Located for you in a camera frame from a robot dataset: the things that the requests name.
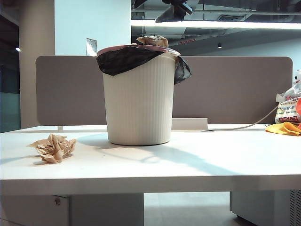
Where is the grey cable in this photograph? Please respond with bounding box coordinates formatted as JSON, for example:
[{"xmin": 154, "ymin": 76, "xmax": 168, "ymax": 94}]
[{"xmin": 202, "ymin": 104, "xmax": 280, "ymax": 132}]

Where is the crumpled brown paper, wide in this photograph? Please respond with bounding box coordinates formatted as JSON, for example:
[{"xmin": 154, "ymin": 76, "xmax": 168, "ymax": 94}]
[{"xmin": 27, "ymin": 133, "xmax": 77, "ymax": 164}]

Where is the white drawer cabinet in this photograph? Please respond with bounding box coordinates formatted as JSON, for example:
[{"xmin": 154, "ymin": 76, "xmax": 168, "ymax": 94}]
[{"xmin": 0, "ymin": 193, "xmax": 144, "ymax": 226}]

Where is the grey desk partition panel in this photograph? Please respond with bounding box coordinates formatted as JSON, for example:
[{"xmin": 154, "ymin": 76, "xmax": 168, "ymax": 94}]
[{"xmin": 35, "ymin": 55, "xmax": 293, "ymax": 126}]

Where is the white cable tray box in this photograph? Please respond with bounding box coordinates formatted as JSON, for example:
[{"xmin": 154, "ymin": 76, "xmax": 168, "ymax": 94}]
[{"xmin": 171, "ymin": 117, "xmax": 208, "ymax": 131}]

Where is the printed plastic snack bag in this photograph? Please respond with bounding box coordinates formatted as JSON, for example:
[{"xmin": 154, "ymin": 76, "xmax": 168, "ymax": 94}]
[{"xmin": 274, "ymin": 87, "xmax": 301, "ymax": 124}]

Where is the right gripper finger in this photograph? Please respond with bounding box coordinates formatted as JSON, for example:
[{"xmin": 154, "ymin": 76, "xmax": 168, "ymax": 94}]
[
  {"xmin": 155, "ymin": 5, "xmax": 187, "ymax": 23},
  {"xmin": 173, "ymin": 2, "xmax": 193, "ymax": 17}
]

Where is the orange plastic object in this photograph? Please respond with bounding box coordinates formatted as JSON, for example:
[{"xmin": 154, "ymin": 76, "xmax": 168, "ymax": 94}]
[{"xmin": 295, "ymin": 97, "xmax": 301, "ymax": 129}]

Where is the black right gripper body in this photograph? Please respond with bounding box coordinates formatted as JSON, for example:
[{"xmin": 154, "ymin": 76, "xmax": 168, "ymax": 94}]
[{"xmin": 161, "ymin": 0, "xmax": 189, "ymax": 6}]

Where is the beige round pillar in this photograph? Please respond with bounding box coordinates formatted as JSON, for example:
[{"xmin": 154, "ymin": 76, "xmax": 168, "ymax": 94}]
[{"xmin": 18, "ymin": 0, "xmax": 56, "ymax": 129}]

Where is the pink trash can rim ring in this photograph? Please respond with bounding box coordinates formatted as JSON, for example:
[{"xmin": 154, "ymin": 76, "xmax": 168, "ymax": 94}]
[{"xmin": 96, "ymin": 45, "xmax": 181, "ymax": 57}]

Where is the yellow cloth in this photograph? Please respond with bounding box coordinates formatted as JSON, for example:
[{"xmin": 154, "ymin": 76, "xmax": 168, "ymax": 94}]
[{"xmin": 265, "ymin": 121, "xmax": 301, "ymax": 137}]

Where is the white cabinet with vent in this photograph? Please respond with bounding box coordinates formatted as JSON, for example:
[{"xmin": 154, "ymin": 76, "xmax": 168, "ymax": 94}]
[{"xmin": 230, "ymin": 190, "xmax": 301, "ymax": 226}]

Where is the metal wall plate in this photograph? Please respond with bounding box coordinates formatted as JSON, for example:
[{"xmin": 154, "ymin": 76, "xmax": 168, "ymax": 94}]
[{"xmin": 86, "ymin": 37, "xmax": 97, "ymax": 57}]

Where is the white plush toy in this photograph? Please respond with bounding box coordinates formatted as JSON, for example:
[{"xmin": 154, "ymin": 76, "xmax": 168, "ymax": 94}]
[{"xmin": 292, "ymin": 69, "xmax": 301, "ymax": 94}]

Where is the white ribbed trash can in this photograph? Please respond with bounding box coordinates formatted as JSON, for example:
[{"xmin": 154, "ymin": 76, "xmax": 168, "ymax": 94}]
[{"xmin": 103, "ymin": 53, "xmax": 176, "ymax": 146}]

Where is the long ceiling light strip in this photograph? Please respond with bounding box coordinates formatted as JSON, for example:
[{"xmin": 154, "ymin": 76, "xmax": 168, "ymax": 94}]
[{"xmin": 130, "ymin": 19, "xmax": 301, "ymax": 30}]

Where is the black plastic trash bag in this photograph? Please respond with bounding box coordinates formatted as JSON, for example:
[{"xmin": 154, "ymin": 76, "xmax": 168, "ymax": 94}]
[{"xmin": 95, "ymin": 46, "xmax": 192, "ymax": 85}]

